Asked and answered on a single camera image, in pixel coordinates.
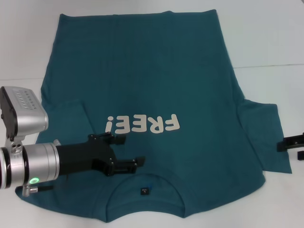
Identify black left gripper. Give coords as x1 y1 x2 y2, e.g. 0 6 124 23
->
56 133 146 177

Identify teal blue printed t-shirt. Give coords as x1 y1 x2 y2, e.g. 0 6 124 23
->
15 9 292 212

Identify left arm cable with plug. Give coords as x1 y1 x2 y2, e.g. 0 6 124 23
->
22 184 55 197

